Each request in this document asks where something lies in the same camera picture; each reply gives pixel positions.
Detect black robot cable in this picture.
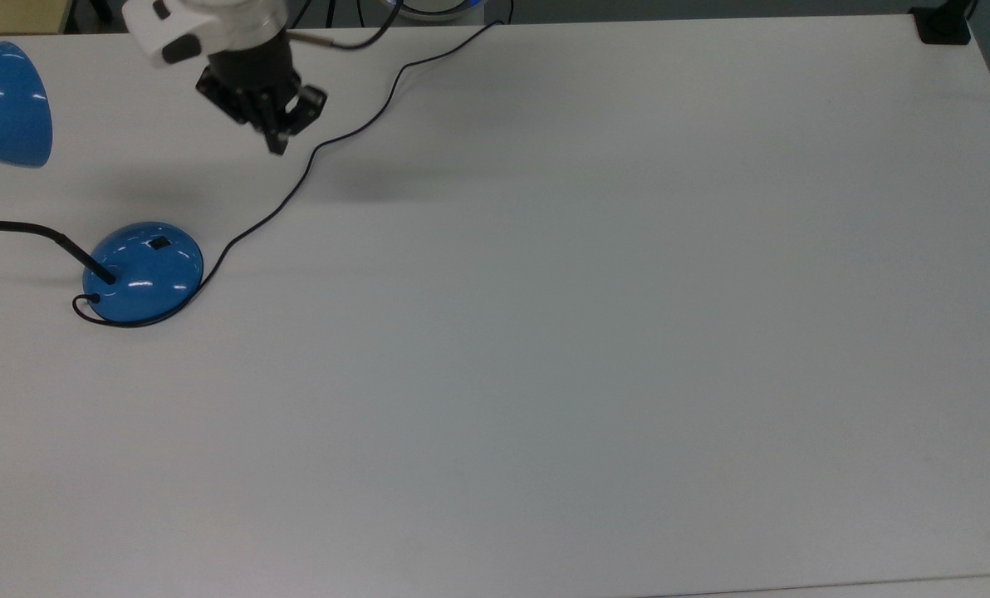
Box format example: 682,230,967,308
286,0,404,51

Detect black lamp power cable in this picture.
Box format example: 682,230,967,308
71,0,516,330

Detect blue desk lamp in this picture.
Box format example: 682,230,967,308
0,42,205,325

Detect wooden furniture piece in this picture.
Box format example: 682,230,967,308
0,0,74,36

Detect black table clamp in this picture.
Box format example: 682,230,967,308
909,0,981,46

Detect white round base blue ring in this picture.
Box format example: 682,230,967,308
394,0,489,22

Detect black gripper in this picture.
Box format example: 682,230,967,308
195,30,328,157

